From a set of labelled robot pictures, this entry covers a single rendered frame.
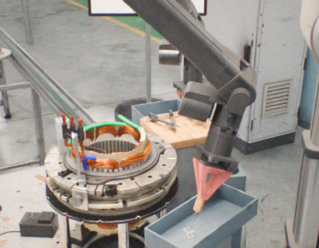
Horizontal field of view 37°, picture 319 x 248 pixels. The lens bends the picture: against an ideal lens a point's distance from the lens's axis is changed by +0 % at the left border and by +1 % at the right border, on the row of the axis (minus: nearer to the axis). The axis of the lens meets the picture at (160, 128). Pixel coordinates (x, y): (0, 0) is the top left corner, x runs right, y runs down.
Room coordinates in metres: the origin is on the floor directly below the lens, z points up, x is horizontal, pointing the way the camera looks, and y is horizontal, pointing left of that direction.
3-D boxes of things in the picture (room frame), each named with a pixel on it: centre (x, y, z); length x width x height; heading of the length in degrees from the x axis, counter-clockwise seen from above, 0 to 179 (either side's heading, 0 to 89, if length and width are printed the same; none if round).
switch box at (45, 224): (1.14, 0.36, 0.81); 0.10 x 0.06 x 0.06; 85
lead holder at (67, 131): (0.91, 0.19, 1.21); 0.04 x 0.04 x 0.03; 23
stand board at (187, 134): (1.28, -0.06, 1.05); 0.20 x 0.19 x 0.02; 23
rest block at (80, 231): (1.08, 0.22, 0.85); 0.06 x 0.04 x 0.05; 155
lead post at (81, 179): (0.90, 0.18, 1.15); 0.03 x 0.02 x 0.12; 15
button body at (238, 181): (1.06, -0.18, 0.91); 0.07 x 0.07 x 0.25; 8
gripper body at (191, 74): (1.31, -0.09, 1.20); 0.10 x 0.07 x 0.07; 115
